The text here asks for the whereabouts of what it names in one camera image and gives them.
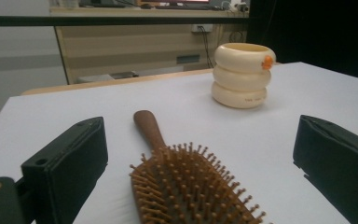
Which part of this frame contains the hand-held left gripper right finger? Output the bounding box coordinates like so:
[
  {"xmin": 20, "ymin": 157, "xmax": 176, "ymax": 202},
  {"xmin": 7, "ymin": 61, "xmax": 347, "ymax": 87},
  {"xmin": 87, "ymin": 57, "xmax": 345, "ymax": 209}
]
[{"xmin": 293, "ymin": 114, "xmax": 358, "ymax": 224}]

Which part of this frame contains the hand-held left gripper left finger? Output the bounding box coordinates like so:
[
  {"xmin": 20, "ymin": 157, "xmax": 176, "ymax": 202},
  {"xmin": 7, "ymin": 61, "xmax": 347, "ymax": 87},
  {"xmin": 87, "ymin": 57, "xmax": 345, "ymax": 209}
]
[{"xmin": 21, "ymin": 116, "xmax": 109, "ymax": 224}]

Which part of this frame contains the wooden paddle hairbrush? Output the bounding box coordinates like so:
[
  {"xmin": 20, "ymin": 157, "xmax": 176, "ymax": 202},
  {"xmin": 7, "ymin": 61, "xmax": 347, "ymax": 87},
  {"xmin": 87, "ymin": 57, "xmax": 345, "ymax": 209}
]
[{"xmin": 129, "ymin": 109, "xmax": 273, "ymax": 224}]

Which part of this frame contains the cream ringed cup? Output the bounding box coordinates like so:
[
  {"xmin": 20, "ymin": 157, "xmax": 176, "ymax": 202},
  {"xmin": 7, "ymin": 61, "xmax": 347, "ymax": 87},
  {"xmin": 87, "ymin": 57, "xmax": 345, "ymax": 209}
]
[{"xmin": 211, "ymin": 42, "xmax": 277, "ymax": 110}]

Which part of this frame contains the black curtain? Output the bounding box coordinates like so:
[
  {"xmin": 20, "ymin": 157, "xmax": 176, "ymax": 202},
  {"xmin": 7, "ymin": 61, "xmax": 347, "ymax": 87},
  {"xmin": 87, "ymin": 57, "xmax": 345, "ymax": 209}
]
[{"xmin": 247, "ymin": 0, "xmax": 358, "ymax": 83}]

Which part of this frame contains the beige wooden desk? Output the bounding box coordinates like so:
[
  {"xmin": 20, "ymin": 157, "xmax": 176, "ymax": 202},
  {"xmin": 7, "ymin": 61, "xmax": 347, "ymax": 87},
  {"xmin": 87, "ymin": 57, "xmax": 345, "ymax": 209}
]
[{"xmin": 49, "ymin": 6, "xmax": 250, "ymax": 86}]

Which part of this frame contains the monitor on desk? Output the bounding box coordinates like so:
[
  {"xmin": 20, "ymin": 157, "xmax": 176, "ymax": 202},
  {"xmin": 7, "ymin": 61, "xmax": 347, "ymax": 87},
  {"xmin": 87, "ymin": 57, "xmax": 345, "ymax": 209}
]
[{"xmin": 136, "ymin": 0, "xmax": 213, "ymax": 7}]

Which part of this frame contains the black metal frame rail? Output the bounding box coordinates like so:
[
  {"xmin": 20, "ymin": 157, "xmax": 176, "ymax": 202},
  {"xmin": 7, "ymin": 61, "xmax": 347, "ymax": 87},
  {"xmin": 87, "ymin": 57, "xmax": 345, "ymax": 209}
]
[{"xmin": 0, "ymin": 15, "xmax": 250, "ymax": 27}]

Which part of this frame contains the black cable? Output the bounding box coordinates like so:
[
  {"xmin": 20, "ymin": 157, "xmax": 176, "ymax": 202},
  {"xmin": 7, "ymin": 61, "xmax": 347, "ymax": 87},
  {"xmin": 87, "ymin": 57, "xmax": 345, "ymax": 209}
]
[{"xmin": 199, "ymin": 25, "xmax": 214, "ymax": 69}]

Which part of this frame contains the white wall socket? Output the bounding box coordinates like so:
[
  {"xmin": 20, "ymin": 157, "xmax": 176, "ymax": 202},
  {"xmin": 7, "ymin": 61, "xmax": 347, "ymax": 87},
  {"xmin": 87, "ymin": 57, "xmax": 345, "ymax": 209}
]
[{"xmin": 191, "ymin": 24, "xmax": 214, "ymax": 34}]

